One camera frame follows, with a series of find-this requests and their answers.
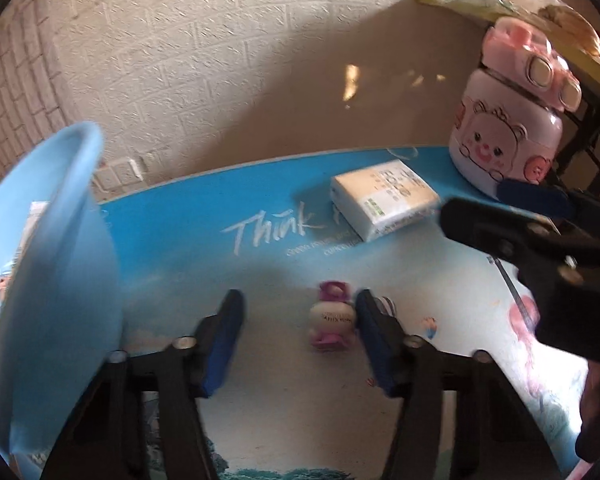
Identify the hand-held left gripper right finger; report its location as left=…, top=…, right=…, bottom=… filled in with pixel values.
left=355, top=289, right=563, bottom=480

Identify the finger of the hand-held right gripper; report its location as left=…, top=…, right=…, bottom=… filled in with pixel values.
left=439, top=197, right=565, bottom=263
left=496, top=179, right=576, bottom=221

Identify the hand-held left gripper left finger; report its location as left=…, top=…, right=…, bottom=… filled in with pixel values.
left=40, top=289, right=246, bottom=480

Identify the small pink white bottle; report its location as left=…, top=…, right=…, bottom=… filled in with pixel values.
left=308, top=281, right=359, bottom=354

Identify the cream tissue pack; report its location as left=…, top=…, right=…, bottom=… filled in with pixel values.
left=330, top=159, right=441, bottom=243

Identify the light blue plastic basin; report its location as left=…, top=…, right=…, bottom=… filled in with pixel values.
left=0, top=121, right=124, bottom=461

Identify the pink cartoon water bottle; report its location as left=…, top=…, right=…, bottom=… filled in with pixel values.
left=449, top=16, right=584, bottom=199

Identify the bagged bread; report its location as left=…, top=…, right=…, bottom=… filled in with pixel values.
left=537, top=4, right=600, bottom=56

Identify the white wall outlet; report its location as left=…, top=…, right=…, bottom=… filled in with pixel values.
left=94, top=157, right=146, bottom=191

